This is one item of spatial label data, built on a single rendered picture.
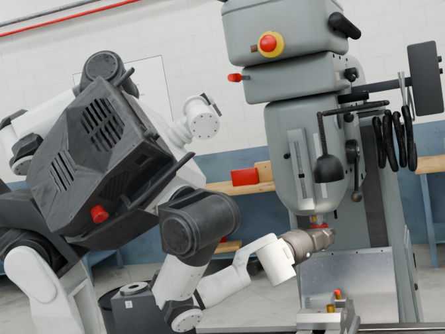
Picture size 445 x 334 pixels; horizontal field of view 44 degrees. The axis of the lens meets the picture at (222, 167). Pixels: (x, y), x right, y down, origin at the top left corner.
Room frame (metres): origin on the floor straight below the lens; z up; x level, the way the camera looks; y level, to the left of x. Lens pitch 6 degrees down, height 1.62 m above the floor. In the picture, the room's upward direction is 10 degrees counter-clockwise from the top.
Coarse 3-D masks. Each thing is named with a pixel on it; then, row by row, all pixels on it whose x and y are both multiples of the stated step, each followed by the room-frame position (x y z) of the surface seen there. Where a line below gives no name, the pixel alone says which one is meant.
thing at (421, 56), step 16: (416, 48) 1.60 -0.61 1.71; (432, 48) 1.58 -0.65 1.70; (416, 64) 1.60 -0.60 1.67; (432, 64) 1.59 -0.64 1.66; (416, 80) 1.60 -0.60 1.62; (432, 80) 1.59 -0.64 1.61; (416, 96) 1.61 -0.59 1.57; (432, 96) 1.59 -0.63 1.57; (416, 112) 1.61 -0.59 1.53; (432, 112) 1.59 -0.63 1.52
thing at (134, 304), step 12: (132, 288) 1.70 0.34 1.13; (144, 288) 1.69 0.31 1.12; (120, 300) 1.66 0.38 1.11; (132, 300) 1.65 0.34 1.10; (144, 300) 1.65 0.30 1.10; (120, 312) 1.67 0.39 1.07; (132, 312) 1.66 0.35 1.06; (144, 312) 1.65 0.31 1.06; (156, 312) 1.64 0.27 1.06; (120, 324) 1.67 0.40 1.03; (132, 324) 1.66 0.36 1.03; (144, 324) 1.65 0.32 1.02; (156, 324) 1.64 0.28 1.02
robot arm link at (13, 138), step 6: (6, 126) 1.36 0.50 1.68; (12, 126) 1.35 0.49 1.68; (0, 132) 1.36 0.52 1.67; (6, 132) 1.35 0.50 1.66; (12, 132) 1.35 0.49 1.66; (0, 138) 1.36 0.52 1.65; (6, 138) 1.34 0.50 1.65; (12, 138) 1.34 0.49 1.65; (6, 144) 1.34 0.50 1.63; (12, 144) 1.33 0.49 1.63; (6, 150) 1.33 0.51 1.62; (6, 156) 1.34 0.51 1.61; (12, 156) 1.32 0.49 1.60; (12, 162) 1.31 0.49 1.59
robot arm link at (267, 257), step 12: (288, 240) 1.37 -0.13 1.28; (300, 240) 1.39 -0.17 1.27; (264, 252) 1.33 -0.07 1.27; (276, 252) 1.33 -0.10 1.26; (288, 252) 1.35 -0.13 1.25; (300, 252) 1.36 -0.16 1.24; (252, 264) 1.36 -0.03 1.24; (264, 264) 1.33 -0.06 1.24; (276, 264) 1.31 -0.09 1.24; (288, 264) 1.32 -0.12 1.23; (276, 276) 1.31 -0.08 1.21; (288, 276) 1.31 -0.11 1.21
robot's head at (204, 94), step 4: (204, 92) 1.29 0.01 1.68; (208, 92) 1.30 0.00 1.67; (192, 96) 1.28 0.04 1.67; (204, 96) 1.30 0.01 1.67; (208, 96) 1.27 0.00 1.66; (208, 100) 1.31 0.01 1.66; (212, 100) 1.24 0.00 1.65; (212, 104) 1.23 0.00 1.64; (216, 108) 1.23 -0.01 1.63; (220, 112) 1.24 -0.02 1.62; (220, 116) 1.24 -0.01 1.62
